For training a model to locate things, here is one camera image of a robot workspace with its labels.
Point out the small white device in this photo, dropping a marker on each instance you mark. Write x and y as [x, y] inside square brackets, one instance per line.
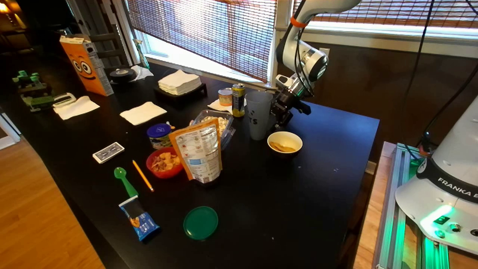
[63, 99]

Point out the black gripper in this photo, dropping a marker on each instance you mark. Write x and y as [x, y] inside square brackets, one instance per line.
[293, 105]

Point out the green toy figure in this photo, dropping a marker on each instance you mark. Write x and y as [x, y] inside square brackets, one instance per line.
[26, 78]

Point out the black tape roll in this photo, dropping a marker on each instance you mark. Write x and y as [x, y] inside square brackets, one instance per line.
[121, 75]

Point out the green round lid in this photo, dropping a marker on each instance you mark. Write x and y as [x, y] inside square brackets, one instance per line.
[200, 223]

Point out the blue snack bar wrapper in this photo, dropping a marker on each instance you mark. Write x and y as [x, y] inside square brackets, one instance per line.
[141, 219]

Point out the playing card deck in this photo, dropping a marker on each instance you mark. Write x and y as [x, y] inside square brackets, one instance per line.
[108, 152]

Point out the pale seeds pile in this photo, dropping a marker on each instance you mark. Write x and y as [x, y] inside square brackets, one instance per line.
[217, 122]

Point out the glowing lamp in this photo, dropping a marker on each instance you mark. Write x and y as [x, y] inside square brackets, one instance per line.
[6, 7]

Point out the red bowl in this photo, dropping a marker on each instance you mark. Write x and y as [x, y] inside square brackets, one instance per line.
[164, 164]

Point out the grey metal rack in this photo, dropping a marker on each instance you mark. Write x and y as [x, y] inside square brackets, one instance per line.
[106, 31]

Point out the grey plastic cup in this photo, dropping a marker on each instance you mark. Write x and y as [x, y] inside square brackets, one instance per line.
[260, 116]

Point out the jar with blue lid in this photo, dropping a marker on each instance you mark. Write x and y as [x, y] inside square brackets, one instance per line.
[158, 135]

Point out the stack of white napkins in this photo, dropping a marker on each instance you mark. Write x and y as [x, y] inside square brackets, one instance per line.
[179, 83]

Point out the crumpled white cloth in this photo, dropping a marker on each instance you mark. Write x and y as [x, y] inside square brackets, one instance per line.
[144, 72]

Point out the open tin can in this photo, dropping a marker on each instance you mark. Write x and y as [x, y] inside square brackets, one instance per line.
[226, 98]

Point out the yellow chips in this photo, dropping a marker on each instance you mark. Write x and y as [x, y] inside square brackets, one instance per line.
[284, 146]

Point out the small white bowl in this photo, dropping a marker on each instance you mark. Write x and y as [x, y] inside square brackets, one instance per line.
[284, 144]

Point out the black tray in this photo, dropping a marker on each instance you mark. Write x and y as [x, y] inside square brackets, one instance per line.
[194, 98]

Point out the printed cardboard carton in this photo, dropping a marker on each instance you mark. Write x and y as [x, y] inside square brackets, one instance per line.
[84, 65]

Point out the green toy block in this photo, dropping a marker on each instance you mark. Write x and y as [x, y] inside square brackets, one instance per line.
[37, 102]

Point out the white paper napkin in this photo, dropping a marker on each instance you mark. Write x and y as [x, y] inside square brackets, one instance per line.
[142, 113]
[76, 108]

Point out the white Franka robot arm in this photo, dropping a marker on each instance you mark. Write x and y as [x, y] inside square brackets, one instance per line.
[303, 61]

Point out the yellow pencil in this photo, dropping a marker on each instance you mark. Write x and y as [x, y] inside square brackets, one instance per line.
[144, 176]

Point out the glass jar on napkin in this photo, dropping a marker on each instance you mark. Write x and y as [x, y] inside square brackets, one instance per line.
[217, 105]

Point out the green plastic spoon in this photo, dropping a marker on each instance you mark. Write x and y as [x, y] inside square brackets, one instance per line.
[124, 180]

